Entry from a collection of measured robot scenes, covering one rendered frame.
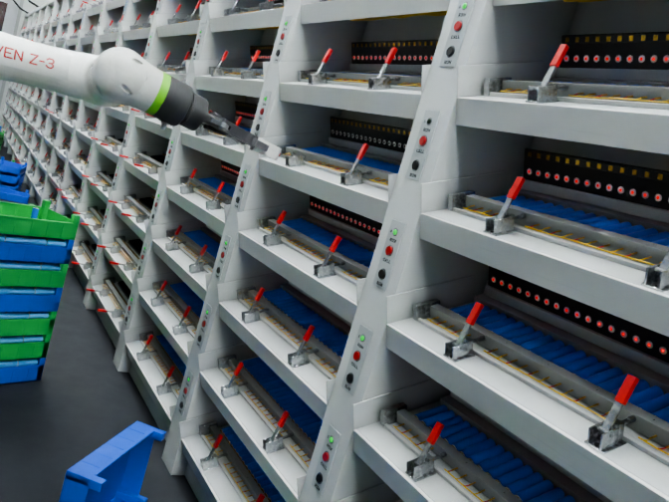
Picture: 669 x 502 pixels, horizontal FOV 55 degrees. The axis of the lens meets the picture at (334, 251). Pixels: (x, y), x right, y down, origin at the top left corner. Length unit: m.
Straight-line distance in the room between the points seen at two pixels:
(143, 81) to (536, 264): 0.85
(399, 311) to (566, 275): 0.35
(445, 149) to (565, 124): 0.24
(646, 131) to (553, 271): 0.20
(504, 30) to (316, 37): 0.70
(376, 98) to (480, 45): 0.26
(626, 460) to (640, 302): 0.18
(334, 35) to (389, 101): 0.55
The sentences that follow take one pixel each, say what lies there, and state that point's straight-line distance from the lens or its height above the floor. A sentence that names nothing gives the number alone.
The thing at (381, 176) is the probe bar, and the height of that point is 0.94.
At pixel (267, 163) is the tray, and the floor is 0.89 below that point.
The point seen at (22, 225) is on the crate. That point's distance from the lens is 2.12.
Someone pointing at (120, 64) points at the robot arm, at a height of 1.01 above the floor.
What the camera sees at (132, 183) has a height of 0.61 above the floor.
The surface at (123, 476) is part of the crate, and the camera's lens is 1.79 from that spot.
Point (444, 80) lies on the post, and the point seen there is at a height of 1.12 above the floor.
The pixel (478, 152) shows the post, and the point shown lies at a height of 1.03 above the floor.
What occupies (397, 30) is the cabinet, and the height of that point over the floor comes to 1.30.
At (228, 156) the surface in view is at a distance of 1.91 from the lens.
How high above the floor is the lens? 0.93
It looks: 7 degrees down
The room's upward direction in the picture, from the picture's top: 17 degrees clockwise
